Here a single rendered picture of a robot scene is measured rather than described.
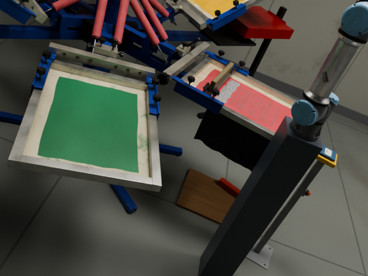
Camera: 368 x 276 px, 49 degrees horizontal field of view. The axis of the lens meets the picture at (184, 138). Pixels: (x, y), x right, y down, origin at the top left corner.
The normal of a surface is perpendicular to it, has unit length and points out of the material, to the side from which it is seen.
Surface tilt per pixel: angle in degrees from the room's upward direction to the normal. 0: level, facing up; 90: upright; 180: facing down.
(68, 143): 0
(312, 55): 90
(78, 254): 0
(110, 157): 0
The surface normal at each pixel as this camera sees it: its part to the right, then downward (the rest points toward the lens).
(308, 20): -0.16, 0.55
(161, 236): 0.33, -0.76
